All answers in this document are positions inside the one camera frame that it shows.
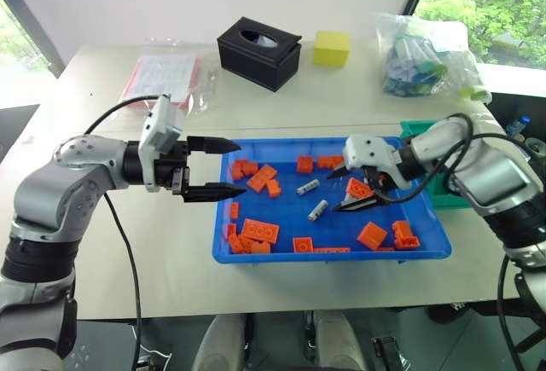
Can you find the clear bag with red paper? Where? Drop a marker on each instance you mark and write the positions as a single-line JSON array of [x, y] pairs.
[[162, 74]]

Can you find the black tissue box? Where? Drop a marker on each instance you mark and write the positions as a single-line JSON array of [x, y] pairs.
[[256, 62]]

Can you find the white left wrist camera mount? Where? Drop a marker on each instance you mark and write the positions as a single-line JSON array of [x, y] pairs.
[[162, 132]]

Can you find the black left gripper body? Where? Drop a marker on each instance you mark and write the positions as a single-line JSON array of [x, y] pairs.
[[164, 172]]

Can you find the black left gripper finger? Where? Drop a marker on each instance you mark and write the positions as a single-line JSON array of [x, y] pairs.
[[217, 192], [217, 145]]

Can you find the clear bottle with blue cap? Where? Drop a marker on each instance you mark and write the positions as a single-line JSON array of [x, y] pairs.
[[518, 128]]

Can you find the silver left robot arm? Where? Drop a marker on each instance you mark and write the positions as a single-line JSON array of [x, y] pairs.
[[55, 200]]

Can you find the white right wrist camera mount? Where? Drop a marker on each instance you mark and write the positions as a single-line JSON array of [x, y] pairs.
[[369, 151]]

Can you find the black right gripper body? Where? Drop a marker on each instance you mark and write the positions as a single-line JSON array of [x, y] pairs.
[[377, 181]]

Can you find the grey rounded robot leg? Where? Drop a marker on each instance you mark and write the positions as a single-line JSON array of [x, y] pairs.
[[219, 343], [339, 341]]

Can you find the clear bag with blue parts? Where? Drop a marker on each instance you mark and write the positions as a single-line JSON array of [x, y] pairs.
[[420, 62]]

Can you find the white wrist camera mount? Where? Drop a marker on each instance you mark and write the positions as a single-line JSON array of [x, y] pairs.
[[369, 151], [162, 132]]

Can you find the yellow cube block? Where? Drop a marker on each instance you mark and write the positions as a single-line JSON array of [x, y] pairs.
[[332, 49]]

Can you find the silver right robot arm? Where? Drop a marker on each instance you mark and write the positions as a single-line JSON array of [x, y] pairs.
[[490, 179]]

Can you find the blue plastic bin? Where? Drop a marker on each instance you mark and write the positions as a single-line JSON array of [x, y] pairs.
[[332, 230]]

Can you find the green plastic bin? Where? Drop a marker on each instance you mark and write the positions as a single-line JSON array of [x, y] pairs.
[[443, 194]]

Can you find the orange toy brick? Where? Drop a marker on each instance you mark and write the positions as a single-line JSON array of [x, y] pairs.
[[329, 161], [274, 188], [405, 236], [230, 230], [372, 235], [385, 249], [302, 245], [244, 168], [261, 247], [305, 164], [239, 244], [332, 250], [358, 189], [235, 210], [262, 177], [260, 231]]

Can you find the silver AA battery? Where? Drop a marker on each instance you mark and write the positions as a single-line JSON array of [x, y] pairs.
[[308, 187], [317, 211]]

